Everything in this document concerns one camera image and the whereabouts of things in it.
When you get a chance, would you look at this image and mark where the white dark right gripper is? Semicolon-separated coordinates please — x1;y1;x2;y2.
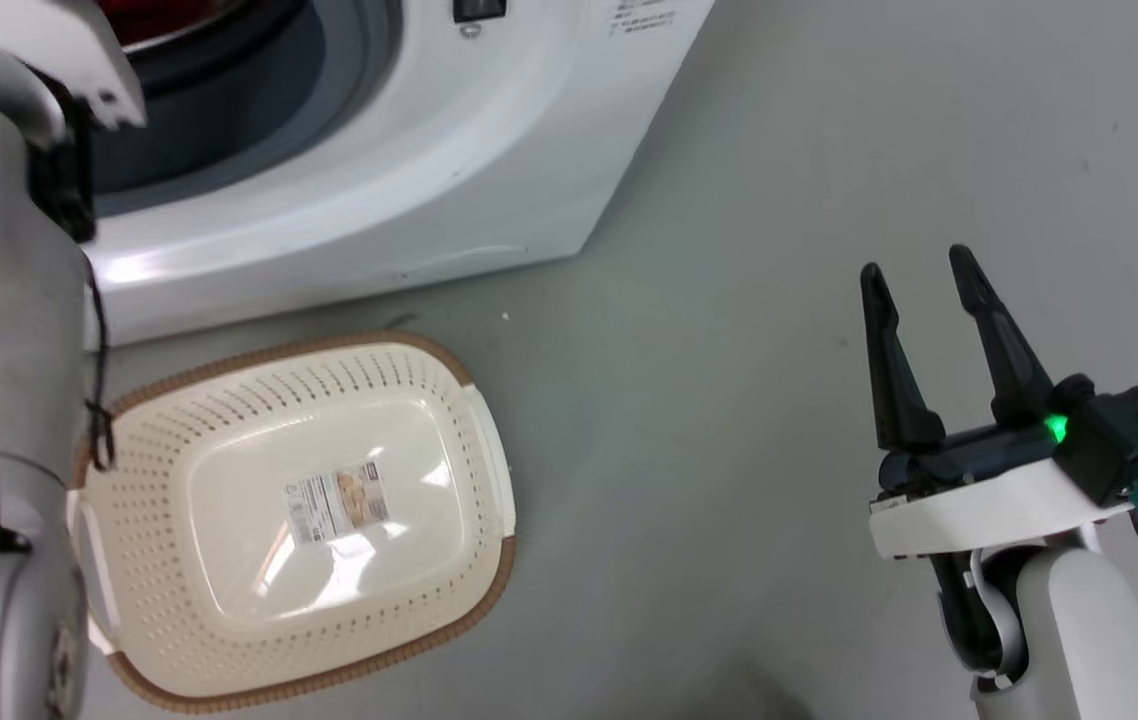
859;244;1134;560

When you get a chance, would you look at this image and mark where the black washer door latch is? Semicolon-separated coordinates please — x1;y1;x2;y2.
453;0;509;40

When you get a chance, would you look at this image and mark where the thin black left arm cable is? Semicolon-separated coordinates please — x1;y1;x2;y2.
81;258;120;473

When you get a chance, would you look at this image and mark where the cream perforated laundry basket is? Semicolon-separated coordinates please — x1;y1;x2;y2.
69;331;518;714

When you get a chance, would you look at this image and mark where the red garment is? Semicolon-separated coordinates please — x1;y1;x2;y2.
97;0;255;48

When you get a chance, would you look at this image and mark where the printed paper label sticker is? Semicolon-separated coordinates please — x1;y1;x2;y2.
284;461;392;547

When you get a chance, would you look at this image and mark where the white front-load washing machine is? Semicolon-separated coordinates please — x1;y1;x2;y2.
79;0;716;348

